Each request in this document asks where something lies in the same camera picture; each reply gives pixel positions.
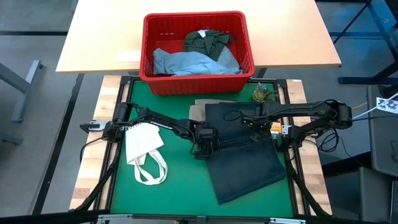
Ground black cable coil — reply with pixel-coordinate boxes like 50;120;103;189
317;127;345;154

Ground grey metal table leg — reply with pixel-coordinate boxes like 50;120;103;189
0;60;44;124

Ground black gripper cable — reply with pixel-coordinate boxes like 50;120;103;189
223;110;245;123
188;136;203;156

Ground white printed tag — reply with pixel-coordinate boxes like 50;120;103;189
375;96;398;113

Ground pale paper label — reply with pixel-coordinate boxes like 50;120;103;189
118;49;141;63

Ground white tote bag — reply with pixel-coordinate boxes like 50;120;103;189
124;123;169;186

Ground grey cabinet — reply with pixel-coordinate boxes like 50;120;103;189
359;83;398;224

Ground artificial succulent plant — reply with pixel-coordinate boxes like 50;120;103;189
251;82;280;103

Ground dark blue jeans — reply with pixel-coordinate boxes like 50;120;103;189
204;101;287;205

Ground white cable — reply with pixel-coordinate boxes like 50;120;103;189
351;92;398;121

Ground dark green garment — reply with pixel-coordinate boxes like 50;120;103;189
183;29;234;62

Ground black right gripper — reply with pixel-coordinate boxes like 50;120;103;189
241;104;271;143

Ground red plastic laundry bin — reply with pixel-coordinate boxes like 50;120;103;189
139;11;256;96

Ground green table mat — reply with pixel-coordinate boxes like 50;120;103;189
110;80;295;218

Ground black metal table base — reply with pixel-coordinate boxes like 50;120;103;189
332;0;398;85

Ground clear box orange label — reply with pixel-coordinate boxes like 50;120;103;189
269;121;282;135

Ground light blue garment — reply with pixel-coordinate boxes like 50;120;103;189
152;46;243;77

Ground black aluminium frame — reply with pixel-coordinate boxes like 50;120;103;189
70;75;332;224

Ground khaki shorts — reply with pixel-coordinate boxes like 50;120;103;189
188;98;237;122

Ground light wooden table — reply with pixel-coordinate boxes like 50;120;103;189
55;0;342;75

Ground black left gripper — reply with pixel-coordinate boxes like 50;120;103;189
192;123;220;161

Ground silver bracket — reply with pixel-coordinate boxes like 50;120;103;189
97;213;133;224
269;217;307;224

